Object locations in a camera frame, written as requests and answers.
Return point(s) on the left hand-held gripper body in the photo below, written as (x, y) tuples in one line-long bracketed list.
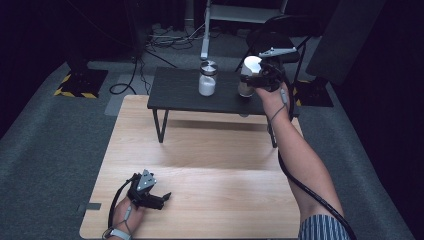
[(145, 195)]

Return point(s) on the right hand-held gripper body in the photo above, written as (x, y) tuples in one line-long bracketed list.
[(270, 75)]

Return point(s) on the glass jar with white lid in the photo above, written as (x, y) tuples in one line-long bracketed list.
[(250, 66)]

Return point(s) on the glass jar of white powder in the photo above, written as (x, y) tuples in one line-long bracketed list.
[(207, 85)]

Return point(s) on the person's right hand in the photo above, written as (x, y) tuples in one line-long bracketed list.
[(271, 100)]

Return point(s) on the person's left hand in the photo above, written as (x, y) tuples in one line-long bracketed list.
[(128, 217)]

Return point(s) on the black folding chair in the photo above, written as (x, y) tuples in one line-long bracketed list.
[(263, 40)]

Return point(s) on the black base with yellow stripes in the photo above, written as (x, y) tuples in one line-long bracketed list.
[(83, 83), (313, 95)]

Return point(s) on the white metal stand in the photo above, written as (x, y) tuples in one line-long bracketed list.
[(205, 46)]

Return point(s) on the grey tape strip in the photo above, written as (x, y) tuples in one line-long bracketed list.
[(91, 206)]

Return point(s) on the grey upright panel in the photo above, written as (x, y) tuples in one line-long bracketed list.
[(343, 43)]

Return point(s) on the striped shirt sleeve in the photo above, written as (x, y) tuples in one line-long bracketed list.
[(321, 229)]

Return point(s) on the black stand post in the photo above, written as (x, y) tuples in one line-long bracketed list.
[(135, 26)]

